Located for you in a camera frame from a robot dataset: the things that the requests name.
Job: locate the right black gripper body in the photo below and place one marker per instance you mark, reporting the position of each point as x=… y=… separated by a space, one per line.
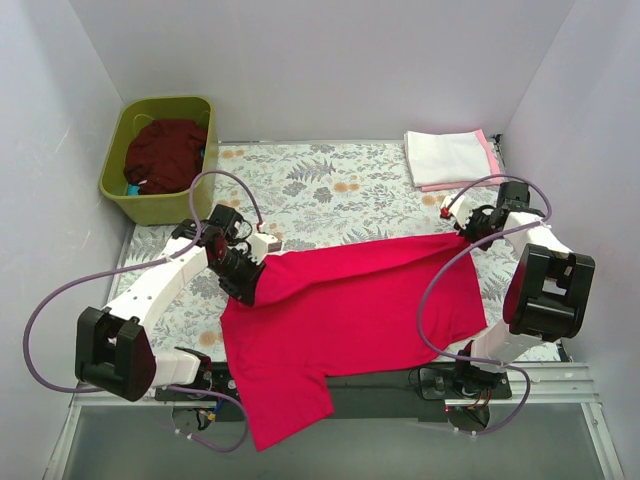
x=470 y=228

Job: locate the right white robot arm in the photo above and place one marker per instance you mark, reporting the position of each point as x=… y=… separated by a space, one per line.
x=547 y=297

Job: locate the bright red t shirt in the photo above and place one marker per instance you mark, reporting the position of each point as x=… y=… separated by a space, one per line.
x=353 y=309

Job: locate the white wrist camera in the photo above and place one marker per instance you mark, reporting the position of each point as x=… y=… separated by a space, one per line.
x=457 y=209
x=261 y=245

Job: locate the olive green plastic bin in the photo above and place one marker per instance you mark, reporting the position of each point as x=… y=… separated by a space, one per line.
x=164 y=209

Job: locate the dark maroon t shirt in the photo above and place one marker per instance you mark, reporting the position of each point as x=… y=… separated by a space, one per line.
x=165 y=157

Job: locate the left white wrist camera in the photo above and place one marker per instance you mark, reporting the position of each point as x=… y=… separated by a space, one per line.
x=261 y=245

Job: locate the aluminium frame rail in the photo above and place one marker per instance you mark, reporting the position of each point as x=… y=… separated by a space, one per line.
x=550 y=383

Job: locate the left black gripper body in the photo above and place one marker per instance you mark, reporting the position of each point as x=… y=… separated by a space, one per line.
x=245 y=279

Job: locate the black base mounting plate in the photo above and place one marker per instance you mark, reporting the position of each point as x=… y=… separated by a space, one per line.
x=420 y=393

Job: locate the folded pink t shirt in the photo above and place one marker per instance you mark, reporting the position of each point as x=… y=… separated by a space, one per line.
x=450 y=161

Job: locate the folded white t shirt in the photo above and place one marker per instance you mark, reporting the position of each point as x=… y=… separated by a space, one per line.
x=411 y=151

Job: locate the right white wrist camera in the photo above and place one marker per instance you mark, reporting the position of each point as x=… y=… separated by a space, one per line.
x=457 y=209

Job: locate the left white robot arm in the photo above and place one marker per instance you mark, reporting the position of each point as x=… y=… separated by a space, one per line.
x=113 y=347

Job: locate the floral patterned table mat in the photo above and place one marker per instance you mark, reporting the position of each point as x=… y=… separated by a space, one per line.
x=312 y=196

